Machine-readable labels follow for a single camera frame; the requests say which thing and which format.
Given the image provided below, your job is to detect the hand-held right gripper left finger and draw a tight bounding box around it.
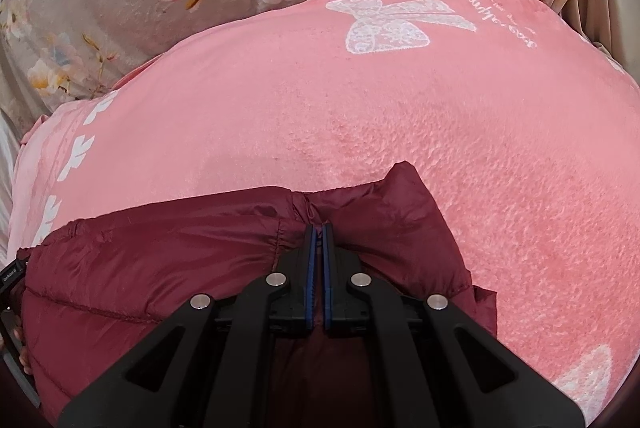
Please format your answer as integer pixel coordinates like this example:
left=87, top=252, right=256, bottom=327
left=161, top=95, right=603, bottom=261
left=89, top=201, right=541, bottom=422
left=59, top=223, right=321, bottom=428

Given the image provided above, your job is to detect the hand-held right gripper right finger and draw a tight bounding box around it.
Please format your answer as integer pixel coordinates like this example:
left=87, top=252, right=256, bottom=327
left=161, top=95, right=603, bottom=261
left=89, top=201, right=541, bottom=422
left=321, top=221, right=584, bottom=428

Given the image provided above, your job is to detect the maroon puffer jacket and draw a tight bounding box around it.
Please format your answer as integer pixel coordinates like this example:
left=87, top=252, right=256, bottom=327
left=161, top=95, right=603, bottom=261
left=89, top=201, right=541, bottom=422
left=15, top=161, right=499, bottom=428

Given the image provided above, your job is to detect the person's left hand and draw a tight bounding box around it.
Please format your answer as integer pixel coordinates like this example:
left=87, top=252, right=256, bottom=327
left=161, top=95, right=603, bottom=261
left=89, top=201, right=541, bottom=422
left=12, top=324, right=35, bottom=376

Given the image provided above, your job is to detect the pink printed blanket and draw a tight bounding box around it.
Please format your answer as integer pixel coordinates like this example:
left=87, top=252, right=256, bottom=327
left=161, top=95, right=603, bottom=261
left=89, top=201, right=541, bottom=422
left=7, top=0, right=640, bottom=428

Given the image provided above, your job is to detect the white satin curtain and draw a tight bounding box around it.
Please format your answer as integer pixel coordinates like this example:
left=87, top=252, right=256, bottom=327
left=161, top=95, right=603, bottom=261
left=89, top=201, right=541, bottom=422
left=0, top=113, right=23, bottom=264

